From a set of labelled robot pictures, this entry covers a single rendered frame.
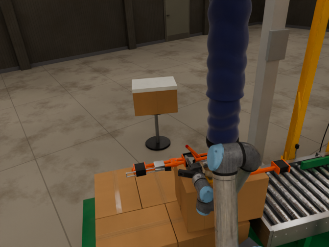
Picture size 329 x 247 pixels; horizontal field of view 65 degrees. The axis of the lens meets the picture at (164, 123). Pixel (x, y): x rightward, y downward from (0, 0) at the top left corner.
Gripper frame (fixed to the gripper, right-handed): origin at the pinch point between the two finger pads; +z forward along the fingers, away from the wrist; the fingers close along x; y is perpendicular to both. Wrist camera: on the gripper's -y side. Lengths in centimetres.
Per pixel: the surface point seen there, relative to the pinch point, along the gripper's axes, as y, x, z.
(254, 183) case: 44, -14, -22
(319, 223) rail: 98, -59, -36
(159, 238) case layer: -25, -58, -14
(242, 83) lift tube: 33, 57, -9
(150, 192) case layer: -22, -59, 36
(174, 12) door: 273, -22, 955
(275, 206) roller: 76, -58, -11
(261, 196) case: 51, -28, -22
